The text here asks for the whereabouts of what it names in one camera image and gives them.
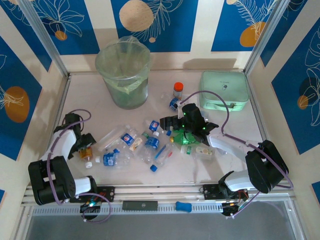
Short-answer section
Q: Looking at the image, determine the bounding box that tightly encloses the green bottle yellow cap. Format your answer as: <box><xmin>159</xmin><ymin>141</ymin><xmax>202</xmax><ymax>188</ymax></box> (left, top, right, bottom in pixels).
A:
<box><xmin>169</xmin><ymin>132</ymin><xmax>201</xmax><ymax>146</ymax></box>

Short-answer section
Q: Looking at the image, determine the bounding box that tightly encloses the bottle pale blue label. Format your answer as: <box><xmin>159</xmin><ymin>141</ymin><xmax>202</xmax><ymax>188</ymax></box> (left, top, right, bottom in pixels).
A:
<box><xmin>161</xmin><ymin>91</ymin><xmax>180</xmax><ymax>110</ymax></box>

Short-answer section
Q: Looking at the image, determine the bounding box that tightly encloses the clear bottle blue label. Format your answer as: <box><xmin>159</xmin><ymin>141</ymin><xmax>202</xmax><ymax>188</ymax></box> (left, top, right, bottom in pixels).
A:
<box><xmin>94</xmin><ymin>149</ymin><xmax>132</xmax><ymax>169</ymax></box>
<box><xmin>139</xmin><ymin>131</ymin><xmax>161</xmax><ymax>163</ymax></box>

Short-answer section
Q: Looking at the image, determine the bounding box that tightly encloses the clear bottle blue cap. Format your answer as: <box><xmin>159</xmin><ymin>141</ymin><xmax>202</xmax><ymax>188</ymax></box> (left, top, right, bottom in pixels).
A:
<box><xmin>149</xmin><ymin>142</ymin><xmax>175</xmax><ymax>173</ymax></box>

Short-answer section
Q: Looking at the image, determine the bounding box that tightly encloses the clear bottle green label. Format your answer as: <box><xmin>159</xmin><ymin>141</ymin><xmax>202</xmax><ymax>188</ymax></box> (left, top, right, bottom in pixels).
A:
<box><xmin>180</xmin><ymin>144</ymin><xmax>216</xmax><ymax>162</ymax></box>

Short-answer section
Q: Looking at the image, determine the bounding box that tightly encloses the large Pepsi label bottle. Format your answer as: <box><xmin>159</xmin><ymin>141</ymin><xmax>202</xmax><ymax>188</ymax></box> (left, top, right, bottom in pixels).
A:
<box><xmin>96</xmin><ymin>124</ymin><xmax>140</xmax><ymax>153</ymax></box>

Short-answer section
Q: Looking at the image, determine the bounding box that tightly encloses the clear plastic waste bin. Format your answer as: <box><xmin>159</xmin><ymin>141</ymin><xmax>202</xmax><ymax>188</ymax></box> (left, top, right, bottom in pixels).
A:
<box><xmin>94</xmin><ymin>41</ymin><xmax>152</xmax><ymax>110</ymax></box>

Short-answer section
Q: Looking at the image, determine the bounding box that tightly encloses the orange capped pill bottle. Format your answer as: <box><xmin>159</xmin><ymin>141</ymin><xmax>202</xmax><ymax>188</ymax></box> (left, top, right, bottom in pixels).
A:
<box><xmin>173</xmin><ymin>82</ymin><xmax>184</xmax><ymax>99</ymax></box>

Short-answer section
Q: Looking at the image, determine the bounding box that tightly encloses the mint green zip pouch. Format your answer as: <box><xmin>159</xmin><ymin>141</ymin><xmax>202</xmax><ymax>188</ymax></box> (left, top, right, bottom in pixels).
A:
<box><xmin>199</xmin><ymin>70</ymin><xmax>250</xmax><ymax>112</ymax></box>

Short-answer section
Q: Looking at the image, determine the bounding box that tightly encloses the left base circuit board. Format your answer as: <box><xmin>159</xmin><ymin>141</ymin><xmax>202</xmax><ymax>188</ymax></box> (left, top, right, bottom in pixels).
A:
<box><xmin>79</xmin><ymin>198</ymin><xmax>102</xmax><ymax>214</ymax></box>

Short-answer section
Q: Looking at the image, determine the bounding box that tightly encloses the base circuit board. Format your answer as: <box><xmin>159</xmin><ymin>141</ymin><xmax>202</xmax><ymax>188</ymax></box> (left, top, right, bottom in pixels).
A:
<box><xmin>79</xmin><ymin>198</ymin><xmax>102</xmax><ymax>214</ymax></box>
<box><xmin>221</xmin><ymin>198</ymin><xmax>248</xmax><ymax>217</ymax></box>

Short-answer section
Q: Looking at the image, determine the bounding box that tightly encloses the black flat device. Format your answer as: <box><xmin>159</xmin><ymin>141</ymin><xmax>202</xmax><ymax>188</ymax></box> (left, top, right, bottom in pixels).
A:
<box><xmin>121</xmin><ymin>200</ymin><xmax>159</xmax><ymax>210</ymax></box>

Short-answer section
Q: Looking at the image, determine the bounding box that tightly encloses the blue bone shaped object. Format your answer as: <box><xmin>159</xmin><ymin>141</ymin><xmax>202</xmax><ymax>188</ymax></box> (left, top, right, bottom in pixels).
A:
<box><xmin>175</xmin><ymin>201</ymin><xmax>193</xmax><ymax>212</ymax></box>

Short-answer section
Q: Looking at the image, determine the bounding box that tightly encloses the right base circuit board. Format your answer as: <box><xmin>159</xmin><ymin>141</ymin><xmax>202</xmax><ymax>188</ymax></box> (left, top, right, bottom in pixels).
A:
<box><xmin>221</xmin><ymin>198</ymin><xmax>248</xmax><ymax>217</ymax></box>

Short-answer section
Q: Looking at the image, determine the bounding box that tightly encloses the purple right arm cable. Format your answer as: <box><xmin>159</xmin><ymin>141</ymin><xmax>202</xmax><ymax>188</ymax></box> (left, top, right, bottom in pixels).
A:
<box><xmin>180</xmin><ymin>90</ymin><xmax>295</xmax><ymax>220</ymax></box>

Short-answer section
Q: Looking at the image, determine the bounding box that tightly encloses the aluminium side rail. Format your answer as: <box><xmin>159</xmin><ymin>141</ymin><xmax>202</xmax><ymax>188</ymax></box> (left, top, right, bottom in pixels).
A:
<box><xmin>244</xmin><ymin>72</ymin><xmax>282</xmax><ymax>183</ymax></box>
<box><xmin>24</xmin><ymin>72</ymin><xmax>73</xmax><ymax>188</ymax></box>

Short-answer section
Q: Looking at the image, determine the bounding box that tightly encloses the aluminium front rail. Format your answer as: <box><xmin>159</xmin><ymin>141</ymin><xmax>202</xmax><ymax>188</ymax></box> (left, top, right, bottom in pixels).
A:
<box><xmin>21</xmin><ymin>183</ymin><xmax>298</xmax><ymax>206</ymax></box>

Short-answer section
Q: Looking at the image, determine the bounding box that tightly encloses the white slotted cable duct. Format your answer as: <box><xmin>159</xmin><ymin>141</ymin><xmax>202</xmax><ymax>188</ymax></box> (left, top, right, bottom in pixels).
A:
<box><xmin>31</xmin><ymin>202</ymin><xmax>292</xmax><ymax>218</ymax></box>

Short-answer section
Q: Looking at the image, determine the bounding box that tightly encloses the aluminium frame post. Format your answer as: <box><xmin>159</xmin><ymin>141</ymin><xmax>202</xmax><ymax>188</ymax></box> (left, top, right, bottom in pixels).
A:
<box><xmin>243</xmin><ymin>0</ymin><xmax>291</xmax><ymax>76</ymax></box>
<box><xmin>18</xmin><ymin>0</ymin><xmax>70</xmax><ymax>77</ymax></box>

